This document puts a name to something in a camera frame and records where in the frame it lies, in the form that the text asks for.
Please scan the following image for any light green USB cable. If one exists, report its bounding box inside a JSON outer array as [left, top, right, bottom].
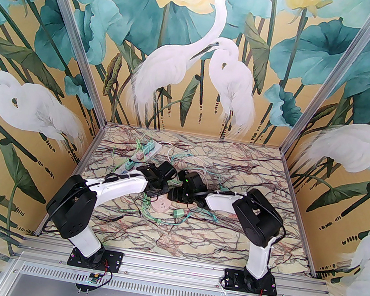
[[132, 194, 197, 230], [134, 133, 154, 149]]

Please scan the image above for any thin pink cable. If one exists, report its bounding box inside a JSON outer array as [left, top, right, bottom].
[[181, 155, 208, 175]]

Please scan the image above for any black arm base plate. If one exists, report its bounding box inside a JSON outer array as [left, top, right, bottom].
[[220, 268, 280, 296], [67, 243, 124, 275]]

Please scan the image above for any perforated metal grille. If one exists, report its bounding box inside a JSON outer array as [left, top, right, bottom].
[[11, 258, 248, 296]]

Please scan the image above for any white power strip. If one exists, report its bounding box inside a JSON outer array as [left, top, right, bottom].
[[116, 136, 164, 181]]

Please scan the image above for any round pink socket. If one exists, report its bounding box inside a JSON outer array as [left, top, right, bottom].
[[148, 194, 174, 215]]

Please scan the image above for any white power strip cord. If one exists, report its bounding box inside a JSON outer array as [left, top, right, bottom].
[[159, 143, 176, 163]]

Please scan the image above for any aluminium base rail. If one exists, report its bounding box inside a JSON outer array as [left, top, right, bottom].
[[11, 233, 337, 296]]

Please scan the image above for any teal multi-head charging cable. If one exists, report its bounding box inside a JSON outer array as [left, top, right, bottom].
[[168, 148, 202, 171]]

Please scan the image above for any aluminium frame post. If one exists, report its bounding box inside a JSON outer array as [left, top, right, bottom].
[[282, 0, 370, 170], [14, 0, 126, 125]]

